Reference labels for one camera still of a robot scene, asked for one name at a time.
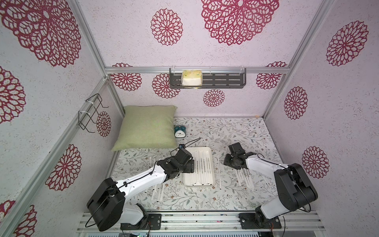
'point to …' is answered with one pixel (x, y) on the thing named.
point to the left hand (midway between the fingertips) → (187, 164)
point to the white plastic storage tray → (204, 175)
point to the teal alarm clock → (179, 131)
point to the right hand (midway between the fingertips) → (224, 159)
